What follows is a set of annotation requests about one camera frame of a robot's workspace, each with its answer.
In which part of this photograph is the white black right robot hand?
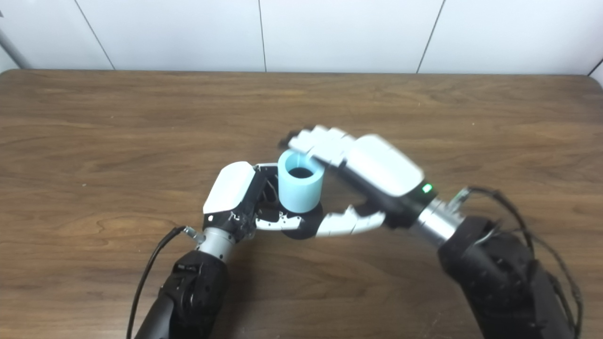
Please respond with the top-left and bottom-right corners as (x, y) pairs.
(278, 125), (438, 239)

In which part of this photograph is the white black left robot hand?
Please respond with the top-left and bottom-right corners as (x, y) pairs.
(202, 161), (304, 243)

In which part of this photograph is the light blue cylinder cup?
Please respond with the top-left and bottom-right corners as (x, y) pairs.
(277, 149), (325, 213)

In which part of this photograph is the black flared nozzle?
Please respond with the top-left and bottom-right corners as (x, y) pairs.
(261, 179), (326, 240)

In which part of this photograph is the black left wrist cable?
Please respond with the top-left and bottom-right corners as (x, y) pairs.
(125, 226), (206, 339)

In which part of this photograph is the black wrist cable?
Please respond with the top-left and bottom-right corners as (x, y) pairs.
(448, 186), (584, 339)
(125, 226), (206, 339)

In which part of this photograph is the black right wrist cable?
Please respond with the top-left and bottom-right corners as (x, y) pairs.
(448, 186), (584, 339)

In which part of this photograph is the grey wall corner strip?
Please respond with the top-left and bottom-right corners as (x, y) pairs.
(0, 28), (33, 70)

